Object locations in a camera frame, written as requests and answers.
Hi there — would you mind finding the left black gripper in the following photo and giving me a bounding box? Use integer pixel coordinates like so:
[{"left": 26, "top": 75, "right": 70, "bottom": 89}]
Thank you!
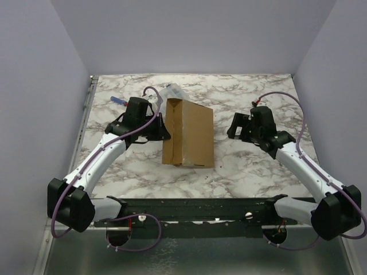
[{"left": 138, "top": 113, "right": 171, "bottom": 141}]

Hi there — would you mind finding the brown cardboard express box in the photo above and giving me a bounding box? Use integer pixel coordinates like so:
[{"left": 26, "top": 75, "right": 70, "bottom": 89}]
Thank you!
[{"left": 162, "top": 98, "right": 214, "bottom": 168}]

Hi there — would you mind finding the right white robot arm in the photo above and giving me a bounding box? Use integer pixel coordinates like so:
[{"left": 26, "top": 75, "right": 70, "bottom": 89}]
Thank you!
[{"left": 227, "top": 106, "right": 366, "bottom": 241}]

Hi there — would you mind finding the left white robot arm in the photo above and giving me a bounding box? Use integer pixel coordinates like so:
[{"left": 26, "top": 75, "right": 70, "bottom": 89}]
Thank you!
[{"left": 47, "top": 97, "right": 171, "bottom": 232}]

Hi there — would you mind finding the clear plastic organizer box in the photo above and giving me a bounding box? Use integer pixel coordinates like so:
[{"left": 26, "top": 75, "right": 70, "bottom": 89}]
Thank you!
[{"left": 159, "top": 83, "right": 190, "bottom": 109}]

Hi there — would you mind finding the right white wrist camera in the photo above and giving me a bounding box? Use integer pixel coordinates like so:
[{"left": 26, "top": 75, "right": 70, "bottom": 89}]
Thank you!
[{"left": 250, "top": 99, "right": 260, "bottom": 117}]

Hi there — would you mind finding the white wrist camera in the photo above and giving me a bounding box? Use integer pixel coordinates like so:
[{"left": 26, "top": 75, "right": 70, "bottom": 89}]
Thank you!
[
  {"left": 250, "top": 99, "right": 260, "bottom": 117},
  {"left": 143, "top": 95, "right": 159, "bottom": 109}
]

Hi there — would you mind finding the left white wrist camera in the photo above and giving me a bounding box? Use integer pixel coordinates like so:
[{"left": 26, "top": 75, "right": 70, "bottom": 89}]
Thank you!
[{"left": 143, "top": 95, "right": 159, "bottom": 109}]

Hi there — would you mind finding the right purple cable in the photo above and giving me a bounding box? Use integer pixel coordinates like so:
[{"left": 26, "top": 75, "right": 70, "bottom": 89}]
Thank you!
[{"left": 256, "top": 91, "right": 365, "bottom": 252}]

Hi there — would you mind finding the purple cable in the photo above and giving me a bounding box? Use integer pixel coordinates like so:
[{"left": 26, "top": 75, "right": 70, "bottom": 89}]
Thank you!
[
  {"left": 50, "top": 87, "right": 164, "bottom": 253},
  {"left": 256, "top": 91, "right": 365, "bottom": 252}
]

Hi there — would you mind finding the blue handled screwdriver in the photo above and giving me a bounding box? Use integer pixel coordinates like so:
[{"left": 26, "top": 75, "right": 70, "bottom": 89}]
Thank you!
[{"left": 110, "top": 96, "right": 128, "bottom": 107}]

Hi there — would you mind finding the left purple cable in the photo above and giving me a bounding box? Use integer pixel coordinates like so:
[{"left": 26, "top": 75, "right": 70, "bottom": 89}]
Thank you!
[{"left": 50, "top": 87, "right": 164, "bottom": 253}]

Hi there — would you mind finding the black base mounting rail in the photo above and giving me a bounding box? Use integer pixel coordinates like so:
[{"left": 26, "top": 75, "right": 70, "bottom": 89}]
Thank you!
[{"left": 91, "top": 198, "right": 282, "bottom": 240}]

